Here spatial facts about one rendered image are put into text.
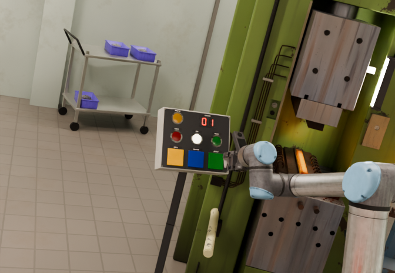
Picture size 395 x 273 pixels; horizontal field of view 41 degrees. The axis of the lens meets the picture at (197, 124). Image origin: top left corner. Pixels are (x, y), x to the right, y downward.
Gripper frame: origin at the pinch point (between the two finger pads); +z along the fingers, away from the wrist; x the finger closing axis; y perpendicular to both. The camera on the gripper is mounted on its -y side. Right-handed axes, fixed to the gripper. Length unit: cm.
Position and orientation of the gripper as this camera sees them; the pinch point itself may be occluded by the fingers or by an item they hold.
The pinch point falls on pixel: (226, 156)
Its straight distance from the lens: 234.4
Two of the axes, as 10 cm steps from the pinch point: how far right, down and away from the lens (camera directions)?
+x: 9.2, 1.2, 3.7
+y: -0.5, 9.8, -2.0
